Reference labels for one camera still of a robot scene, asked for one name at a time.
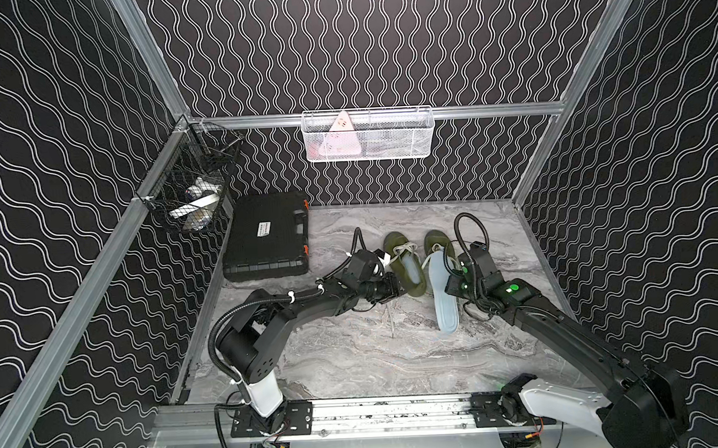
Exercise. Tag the white wire basket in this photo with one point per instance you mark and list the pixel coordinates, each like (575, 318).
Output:
(386, 133)

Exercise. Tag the green shoe one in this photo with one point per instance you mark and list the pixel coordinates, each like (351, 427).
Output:
(437, 241)
(394, 244)

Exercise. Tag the white items in black basket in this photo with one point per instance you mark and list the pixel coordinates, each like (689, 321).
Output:
(202, 200)

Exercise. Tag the pink triangle card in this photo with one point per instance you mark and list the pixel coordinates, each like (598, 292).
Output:
(341, 142)

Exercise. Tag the black tool case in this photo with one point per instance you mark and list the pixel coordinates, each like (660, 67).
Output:
(269, 237)

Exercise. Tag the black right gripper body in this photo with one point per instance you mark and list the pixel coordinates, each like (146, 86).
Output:
(456, 285)

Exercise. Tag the black wire basket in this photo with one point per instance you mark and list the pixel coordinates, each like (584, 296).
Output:
(203, 150)

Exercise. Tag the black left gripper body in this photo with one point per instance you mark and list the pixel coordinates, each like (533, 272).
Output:
(389, 285)

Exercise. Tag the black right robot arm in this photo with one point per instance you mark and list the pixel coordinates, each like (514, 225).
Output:
(635, 403)

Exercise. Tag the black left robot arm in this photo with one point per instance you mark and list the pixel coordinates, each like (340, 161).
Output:
(247, 342)

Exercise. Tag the light blue insole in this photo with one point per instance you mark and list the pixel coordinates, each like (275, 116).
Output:
(446, 305)
(411, 268)

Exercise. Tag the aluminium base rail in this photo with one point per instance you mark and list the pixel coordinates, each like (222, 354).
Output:
(387, 417)

